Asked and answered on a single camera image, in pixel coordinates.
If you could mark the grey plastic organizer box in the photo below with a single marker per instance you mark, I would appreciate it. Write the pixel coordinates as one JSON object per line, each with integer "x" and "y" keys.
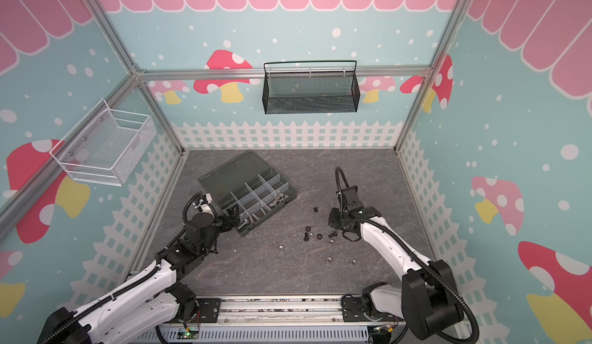
{"x": 250, "y": 183}

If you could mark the white wire mesh basket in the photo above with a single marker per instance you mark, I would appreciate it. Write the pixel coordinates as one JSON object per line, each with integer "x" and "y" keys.
{"x": 105, "y": 149}

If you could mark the silver wing nut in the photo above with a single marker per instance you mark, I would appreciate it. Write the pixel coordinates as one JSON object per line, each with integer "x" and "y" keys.
{"x": 277, "y": 201}

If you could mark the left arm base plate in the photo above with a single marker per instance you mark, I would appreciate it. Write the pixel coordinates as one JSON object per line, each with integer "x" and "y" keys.
{"x": 203, "y": 310}

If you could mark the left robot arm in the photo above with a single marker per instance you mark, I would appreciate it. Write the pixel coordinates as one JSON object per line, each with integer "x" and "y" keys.
{"x": 155, "y": 295}

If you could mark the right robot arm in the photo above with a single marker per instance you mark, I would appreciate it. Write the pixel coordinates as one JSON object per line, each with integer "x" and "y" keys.
{"x": 427, "y": 300}

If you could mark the black wire mesh basket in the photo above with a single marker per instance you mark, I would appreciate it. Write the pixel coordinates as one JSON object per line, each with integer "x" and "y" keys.
{"x": 311, "y": 87}

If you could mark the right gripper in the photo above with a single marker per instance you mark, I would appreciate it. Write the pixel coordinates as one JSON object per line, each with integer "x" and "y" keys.
{"x": 341, "y": 224}

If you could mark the aluminium mounting rail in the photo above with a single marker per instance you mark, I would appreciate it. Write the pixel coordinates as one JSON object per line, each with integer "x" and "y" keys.
{"x": 271, "y": 319}

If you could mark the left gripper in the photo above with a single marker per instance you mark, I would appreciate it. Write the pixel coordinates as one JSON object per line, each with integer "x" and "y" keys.
{"x": 233, "y": 217}

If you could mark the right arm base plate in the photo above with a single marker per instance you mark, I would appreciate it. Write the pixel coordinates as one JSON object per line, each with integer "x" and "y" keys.
{"x": 360, "y": 309}

